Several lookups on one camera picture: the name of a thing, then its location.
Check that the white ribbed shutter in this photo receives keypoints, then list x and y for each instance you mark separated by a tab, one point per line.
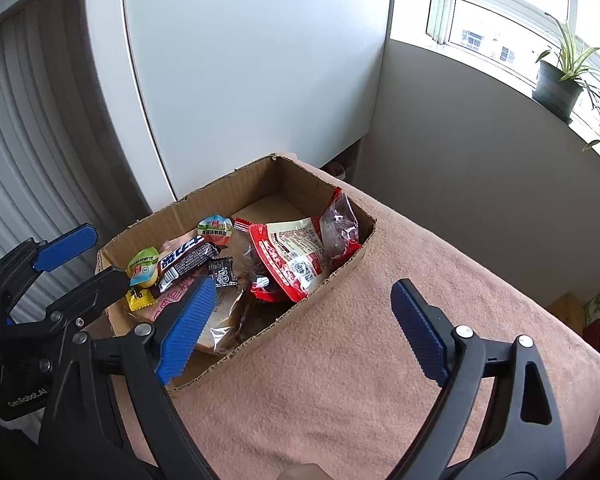
40	135

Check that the red and white snack pouch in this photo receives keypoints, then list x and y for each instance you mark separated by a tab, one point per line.
285	255

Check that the yellow and dark candy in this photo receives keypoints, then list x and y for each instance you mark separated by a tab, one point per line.
140	300

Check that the potted spider plant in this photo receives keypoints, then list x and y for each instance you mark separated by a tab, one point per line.
555	85

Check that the white cabinet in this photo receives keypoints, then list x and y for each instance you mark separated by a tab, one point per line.
255	60

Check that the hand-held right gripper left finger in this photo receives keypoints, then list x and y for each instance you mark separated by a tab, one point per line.
185	330

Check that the sliced bread packet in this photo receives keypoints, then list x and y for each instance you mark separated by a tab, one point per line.
225	320

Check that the cardboard box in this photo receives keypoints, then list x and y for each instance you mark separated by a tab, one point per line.
300	325

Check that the large brown chocolate bar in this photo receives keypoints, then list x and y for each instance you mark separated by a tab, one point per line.
185	257

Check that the orange and green jelly cup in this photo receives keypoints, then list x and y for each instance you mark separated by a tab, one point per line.
215	227

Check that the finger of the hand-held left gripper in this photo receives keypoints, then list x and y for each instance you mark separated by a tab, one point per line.
62	250
95	290

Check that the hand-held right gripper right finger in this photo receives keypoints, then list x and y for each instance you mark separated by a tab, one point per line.
420	332

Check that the dark red snack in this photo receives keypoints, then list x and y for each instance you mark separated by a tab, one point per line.
340	225

